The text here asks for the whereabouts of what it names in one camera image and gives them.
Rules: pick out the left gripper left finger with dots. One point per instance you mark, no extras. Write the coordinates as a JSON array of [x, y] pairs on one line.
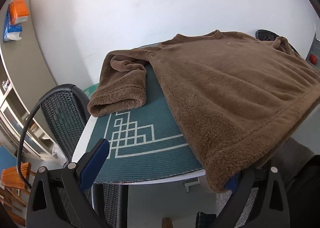
[[45, 208]]

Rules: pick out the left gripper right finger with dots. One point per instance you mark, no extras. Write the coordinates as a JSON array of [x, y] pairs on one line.
[[269, 206]]

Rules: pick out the brown fleece sweater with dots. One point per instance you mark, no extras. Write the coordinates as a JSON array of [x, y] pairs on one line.
[[235, 98]]

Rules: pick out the wooden chair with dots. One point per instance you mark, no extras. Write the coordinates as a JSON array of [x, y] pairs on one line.
[[14, 195]]

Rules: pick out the black mesh office chair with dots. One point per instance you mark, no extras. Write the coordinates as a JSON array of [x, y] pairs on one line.
[[65, 110]]

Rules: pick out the white shelf cabinet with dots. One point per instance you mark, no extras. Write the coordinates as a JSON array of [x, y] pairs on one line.
[[37, 142]]

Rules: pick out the teal woven table mat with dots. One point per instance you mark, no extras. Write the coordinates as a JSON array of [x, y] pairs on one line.
[[146, 143]]

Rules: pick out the green patterned floor mat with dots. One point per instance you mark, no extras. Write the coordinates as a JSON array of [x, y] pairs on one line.
[[90, 90]]

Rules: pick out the red ball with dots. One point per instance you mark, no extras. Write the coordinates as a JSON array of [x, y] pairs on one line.
[[313, 59]]

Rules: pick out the blue tissue pack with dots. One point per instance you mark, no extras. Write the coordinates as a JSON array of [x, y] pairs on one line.
[[11, 32]]

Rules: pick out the orange tissue pack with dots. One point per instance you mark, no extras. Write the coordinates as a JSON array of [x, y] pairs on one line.
[[18, 12]]

